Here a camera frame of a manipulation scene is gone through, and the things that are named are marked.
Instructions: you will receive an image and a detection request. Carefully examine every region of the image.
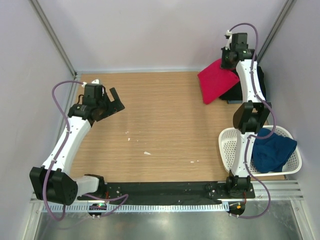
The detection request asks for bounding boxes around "red t shirt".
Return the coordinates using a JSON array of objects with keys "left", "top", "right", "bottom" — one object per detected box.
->
[{"left": 197, "top": 58, "right": 240, "bottom": 105}]

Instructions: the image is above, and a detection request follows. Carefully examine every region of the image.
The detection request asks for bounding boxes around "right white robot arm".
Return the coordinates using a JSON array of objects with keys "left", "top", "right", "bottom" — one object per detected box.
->
[{"left": 218, "top": 31, "right": 271, "bottom": 198}]

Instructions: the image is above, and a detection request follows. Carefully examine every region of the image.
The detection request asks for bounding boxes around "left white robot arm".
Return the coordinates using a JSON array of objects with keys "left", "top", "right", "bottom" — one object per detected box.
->
[{"left": 29, "top": 80, "right": 125, "bottom": 206}]

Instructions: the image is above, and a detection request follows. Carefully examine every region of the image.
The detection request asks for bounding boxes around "folded black t shirt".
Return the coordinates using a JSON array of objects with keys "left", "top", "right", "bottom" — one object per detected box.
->
[{"left": 219, "top": 65, "right": 267, "bottom": 101}]

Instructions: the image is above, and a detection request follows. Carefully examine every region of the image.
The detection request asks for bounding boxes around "folded grey t shirt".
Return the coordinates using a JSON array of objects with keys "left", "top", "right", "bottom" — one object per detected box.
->
[{"left": 227, "top": 100, "right": 243, "bottom": 104}]

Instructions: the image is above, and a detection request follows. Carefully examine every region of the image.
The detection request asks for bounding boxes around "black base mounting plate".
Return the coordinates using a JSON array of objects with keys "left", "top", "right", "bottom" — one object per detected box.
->
[{"left": 93, "top": 181, "right": 256, "bottom": 205}]

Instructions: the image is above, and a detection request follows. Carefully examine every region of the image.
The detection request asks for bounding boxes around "blue t shirt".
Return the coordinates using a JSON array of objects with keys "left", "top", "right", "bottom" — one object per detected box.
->
[{"left": 252, "top": 133, "right": 297, "bottom": 174}]

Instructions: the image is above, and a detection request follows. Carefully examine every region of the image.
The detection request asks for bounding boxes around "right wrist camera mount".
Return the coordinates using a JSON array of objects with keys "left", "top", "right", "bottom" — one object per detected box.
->
[{"left": 224, "top": 30, "right": 233, "bottom": 50}]

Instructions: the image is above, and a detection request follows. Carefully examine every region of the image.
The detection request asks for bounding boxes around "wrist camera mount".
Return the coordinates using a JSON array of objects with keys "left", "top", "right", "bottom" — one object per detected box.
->
[
  {"left": 224, "top": 30, "right": 233, "bottom": 50},
  {"left": 81, "top": 79, "right": 104, "bottom": 95}
]

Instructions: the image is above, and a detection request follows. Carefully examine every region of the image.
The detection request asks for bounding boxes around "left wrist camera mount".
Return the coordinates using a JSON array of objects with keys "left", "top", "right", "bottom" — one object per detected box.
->
[{"left": 81, "top": 79, "right": 104, "bottom": 95}]

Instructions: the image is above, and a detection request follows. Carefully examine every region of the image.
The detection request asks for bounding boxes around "right aluminium corner post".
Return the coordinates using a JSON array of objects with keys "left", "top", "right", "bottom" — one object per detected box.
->
[{"left": 256, "top": 0, "right": 297, "bottom": 64}]

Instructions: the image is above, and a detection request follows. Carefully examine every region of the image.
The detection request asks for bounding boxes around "aluminium corner post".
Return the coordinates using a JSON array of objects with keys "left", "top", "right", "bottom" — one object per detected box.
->
[
  {"left": 256, "top": 0, "right": 297, "bottom": 64},
  {"left": 29, "top": 0, "right": 77, "bottom": 78}
]

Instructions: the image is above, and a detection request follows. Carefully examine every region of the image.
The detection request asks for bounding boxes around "left aluminium corner post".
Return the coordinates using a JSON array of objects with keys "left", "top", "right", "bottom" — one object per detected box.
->
[{"left": 29, "top": 0, "right": 77, "bottom": 78}]

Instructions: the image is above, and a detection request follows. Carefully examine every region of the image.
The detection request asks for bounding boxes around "white slotted cable duct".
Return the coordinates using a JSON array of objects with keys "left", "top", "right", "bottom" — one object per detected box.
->
[{"left": 41, "top": 201, "right": 230, "bottom": 214}]

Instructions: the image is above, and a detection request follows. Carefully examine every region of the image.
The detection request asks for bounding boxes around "aluminium front rail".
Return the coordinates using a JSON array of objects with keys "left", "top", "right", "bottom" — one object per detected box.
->
[{"left": 29, "top": 180, "right": 305, "bottom": 204}]

